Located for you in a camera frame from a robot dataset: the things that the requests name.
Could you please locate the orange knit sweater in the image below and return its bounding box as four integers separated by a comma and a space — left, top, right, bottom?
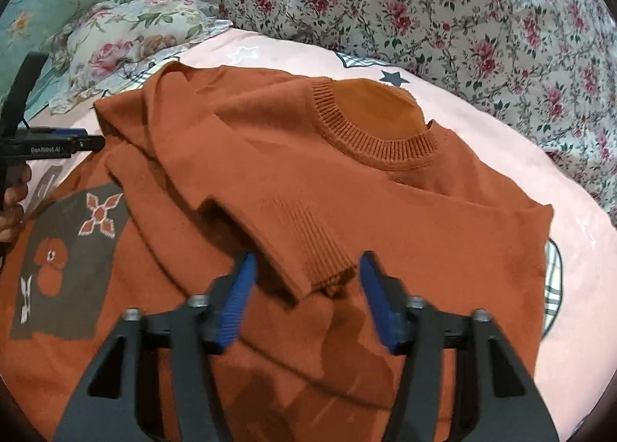
0, 61, 555, 442

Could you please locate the pink heart-print bed sheet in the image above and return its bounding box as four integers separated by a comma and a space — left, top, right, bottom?
26, 30, 617, 442

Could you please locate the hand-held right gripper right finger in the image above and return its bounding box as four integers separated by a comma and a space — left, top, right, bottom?
359, 250, 560, 442

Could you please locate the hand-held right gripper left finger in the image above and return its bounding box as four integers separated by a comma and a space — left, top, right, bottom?
53, 252, 258, 442

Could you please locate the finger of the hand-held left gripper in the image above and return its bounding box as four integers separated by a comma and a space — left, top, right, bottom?
51, 128, 105, 156

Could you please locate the person's left hand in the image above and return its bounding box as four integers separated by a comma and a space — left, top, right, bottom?
0, 164, 32, 243

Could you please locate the floral ruffled pillow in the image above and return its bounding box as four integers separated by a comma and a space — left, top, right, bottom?
48, 0, 235, 116

